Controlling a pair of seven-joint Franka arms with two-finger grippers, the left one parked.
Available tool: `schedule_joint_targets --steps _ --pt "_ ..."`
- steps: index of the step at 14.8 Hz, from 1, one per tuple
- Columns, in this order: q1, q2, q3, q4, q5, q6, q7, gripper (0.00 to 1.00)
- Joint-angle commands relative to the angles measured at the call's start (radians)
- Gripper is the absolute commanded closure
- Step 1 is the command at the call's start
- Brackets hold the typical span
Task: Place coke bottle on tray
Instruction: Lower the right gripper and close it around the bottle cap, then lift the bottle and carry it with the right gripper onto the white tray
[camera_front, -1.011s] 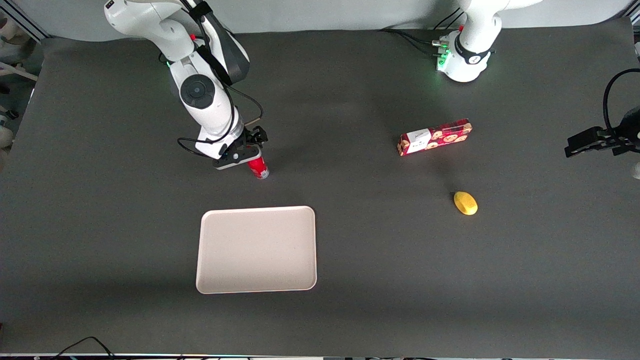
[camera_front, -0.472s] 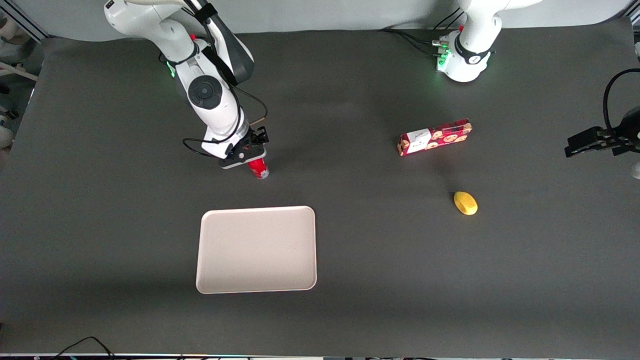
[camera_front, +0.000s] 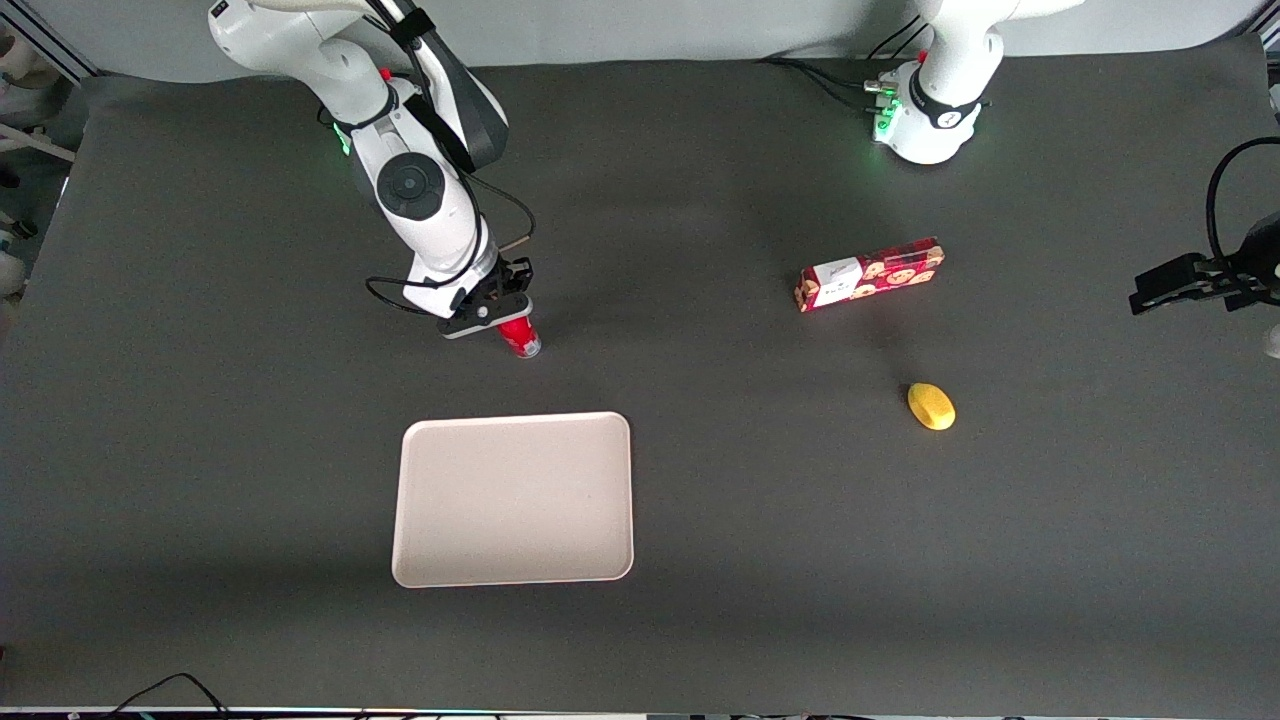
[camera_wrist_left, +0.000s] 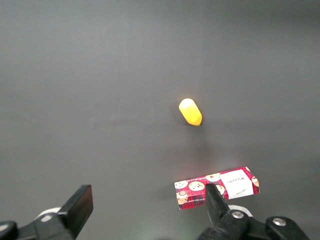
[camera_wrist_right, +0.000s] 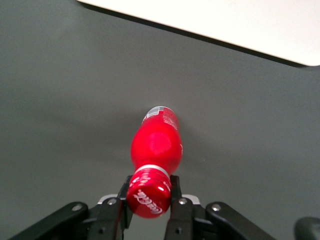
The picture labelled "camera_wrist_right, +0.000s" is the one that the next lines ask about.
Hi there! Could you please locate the beige plastic tray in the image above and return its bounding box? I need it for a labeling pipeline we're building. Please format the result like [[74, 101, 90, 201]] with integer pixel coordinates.
[[76, 0, 320, 67]]

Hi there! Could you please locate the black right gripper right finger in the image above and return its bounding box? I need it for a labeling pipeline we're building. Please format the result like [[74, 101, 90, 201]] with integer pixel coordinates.
[[163, 174, 282, 240]]

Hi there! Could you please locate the red coke bottle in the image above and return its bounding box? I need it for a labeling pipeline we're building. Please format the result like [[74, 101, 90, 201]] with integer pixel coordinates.
[[125, 105, 185, 220]]

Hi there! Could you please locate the dark grey table mat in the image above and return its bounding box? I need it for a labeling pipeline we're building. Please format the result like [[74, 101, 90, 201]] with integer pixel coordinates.
[[0, 0, 320, 240]]

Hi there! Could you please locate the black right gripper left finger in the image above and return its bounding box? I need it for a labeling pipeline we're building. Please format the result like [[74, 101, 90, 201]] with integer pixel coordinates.
[[7, 174, 134, 240]]

